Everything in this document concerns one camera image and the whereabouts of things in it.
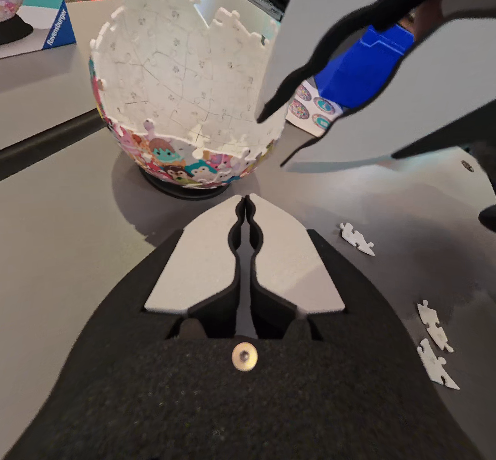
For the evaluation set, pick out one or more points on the colourful puzzle ball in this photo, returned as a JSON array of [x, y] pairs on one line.
[[178, 64]]

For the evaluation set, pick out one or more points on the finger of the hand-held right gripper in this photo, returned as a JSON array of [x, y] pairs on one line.
[[325, 2], [434, 96]]

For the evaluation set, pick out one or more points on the row of white puzzle pieces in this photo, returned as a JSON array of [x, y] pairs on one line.
[[435, 367]]

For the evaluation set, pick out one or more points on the colourful puzzle box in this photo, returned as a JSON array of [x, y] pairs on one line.
[[46, 10]]

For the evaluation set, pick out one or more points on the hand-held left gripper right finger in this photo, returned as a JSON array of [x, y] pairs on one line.
[[298, 274]]

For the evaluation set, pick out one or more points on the black ball stand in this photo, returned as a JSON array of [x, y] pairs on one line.
[[186, 192]]

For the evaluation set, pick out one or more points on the white puzzle leaflet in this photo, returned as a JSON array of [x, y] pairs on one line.
[[318, 107]]

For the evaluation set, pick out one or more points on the blue plastic bin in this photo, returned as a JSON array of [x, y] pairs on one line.
[[364, 64]]

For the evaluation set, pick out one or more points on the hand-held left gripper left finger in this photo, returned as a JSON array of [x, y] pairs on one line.
[[194, 274]]

